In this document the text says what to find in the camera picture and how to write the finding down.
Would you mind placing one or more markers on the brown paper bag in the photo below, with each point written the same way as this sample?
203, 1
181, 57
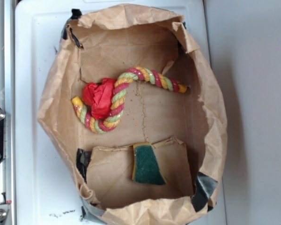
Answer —
165, 94

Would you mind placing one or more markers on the crumpled red paper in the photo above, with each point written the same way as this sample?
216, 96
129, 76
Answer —
98, 97

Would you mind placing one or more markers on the green and yellow sponge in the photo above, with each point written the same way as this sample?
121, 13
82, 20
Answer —
146, 168

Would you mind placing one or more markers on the aluminium frame rail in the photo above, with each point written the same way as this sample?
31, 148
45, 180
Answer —
7, 166

